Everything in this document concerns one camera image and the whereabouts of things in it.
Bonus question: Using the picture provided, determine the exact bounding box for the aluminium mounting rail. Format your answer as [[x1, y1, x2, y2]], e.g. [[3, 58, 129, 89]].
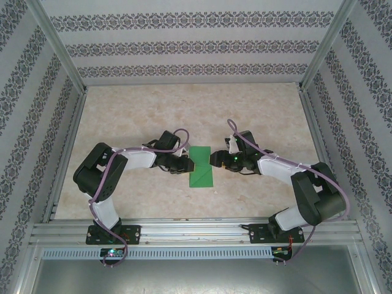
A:
[[29, 217, 359, 246]]

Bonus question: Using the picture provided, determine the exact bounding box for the aluminium side rail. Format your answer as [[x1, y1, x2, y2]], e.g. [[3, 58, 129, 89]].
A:
[[298, 90, 349, 220], [42, 90, 88, 223]]

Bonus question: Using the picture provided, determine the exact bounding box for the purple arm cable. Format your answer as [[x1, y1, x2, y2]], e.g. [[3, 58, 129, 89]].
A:
[[226, 118, 352, 265], [88, 128, 191, 268]]

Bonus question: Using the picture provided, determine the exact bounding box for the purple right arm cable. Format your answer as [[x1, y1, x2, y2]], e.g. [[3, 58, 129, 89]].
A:
[[226, 118, 352, 265]]

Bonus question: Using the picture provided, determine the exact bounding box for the left controller board with LEDs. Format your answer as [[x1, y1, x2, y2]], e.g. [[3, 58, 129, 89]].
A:
[[100, 247, 126, 261]]

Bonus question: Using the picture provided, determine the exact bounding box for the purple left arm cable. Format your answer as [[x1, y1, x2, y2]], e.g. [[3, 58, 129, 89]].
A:
[[88, 128, 191, 268]]

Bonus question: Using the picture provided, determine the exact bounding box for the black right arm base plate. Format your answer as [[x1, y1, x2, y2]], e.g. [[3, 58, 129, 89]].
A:
[[249, 223, 306, 245]]

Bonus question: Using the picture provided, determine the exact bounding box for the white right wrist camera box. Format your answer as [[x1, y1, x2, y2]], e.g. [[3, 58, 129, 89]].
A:
[[224, 134, 240, 154]]

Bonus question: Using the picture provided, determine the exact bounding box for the aluminium frame bar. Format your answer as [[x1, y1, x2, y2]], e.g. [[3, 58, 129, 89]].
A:
[[6, 240, 42, 294], [349, 244, 385, 294]]

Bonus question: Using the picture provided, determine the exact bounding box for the controller board with leds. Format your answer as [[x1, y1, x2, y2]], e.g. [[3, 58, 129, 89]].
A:
[[100, 247, 126, 261], [271, 246, 293, 261]]

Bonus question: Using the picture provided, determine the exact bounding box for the right controller board with LEDs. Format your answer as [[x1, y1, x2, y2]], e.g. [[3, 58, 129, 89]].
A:
[[271, 246, 293, 261]]

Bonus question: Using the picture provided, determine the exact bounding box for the aluminium frame post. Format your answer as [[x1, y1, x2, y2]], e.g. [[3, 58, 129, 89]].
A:
[[296, 0, 359, 92], [26, 0, 89, 94]]

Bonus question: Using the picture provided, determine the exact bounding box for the green paper sheet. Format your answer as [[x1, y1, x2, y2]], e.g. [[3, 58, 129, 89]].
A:
[[188, 146, 214, 188]]

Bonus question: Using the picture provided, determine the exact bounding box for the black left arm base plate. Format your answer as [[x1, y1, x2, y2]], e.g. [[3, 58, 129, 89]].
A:
[[86, 225, 142, 246]]

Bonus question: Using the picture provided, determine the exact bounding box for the grey metal sheet panel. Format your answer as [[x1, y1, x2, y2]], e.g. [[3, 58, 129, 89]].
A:
[[18, 244, 376, 294]]

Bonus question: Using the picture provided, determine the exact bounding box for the grey slotted cable duct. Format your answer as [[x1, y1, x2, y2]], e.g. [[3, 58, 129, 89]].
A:
[[41, 246, 292, 260]]

